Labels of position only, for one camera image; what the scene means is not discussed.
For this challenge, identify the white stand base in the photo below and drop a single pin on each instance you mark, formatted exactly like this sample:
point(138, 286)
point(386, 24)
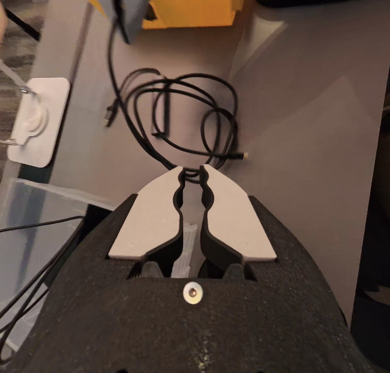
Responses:
point(51, 105)

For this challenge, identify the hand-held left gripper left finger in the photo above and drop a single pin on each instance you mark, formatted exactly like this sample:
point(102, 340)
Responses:
point(143, 223)

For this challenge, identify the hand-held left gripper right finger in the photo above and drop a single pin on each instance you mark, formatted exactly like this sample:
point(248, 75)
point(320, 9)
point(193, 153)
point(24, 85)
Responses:
point(240, 223)

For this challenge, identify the yellow plastic bin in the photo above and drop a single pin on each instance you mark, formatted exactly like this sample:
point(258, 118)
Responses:
point(189, 10)

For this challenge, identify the clear plastic bin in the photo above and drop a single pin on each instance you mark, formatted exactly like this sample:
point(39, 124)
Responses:
point(30, 202)

